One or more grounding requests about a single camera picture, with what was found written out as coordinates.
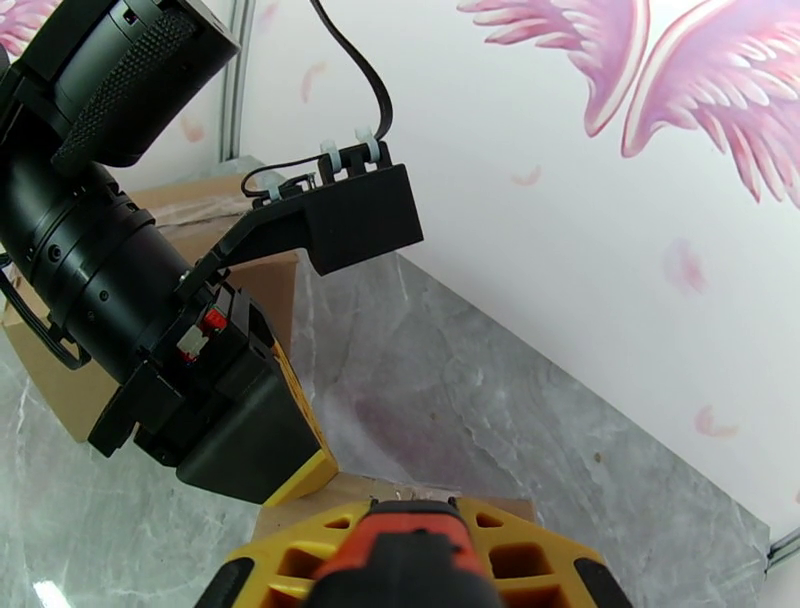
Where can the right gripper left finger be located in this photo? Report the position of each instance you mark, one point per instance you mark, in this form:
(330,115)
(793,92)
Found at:
(262,550)

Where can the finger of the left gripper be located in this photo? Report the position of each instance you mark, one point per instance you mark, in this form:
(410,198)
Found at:
(250,450)

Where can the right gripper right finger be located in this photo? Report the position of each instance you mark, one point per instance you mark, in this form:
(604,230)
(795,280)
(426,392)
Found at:
(562,550)

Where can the red black utility knife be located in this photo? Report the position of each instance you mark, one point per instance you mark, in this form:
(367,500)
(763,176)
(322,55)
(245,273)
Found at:
(400,562)

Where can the aluminium frame post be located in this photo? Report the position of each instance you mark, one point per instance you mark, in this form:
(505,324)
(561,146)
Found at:
(236,81)
(784,550)

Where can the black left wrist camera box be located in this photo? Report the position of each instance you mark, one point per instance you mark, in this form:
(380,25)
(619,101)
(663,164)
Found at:
(362,212)

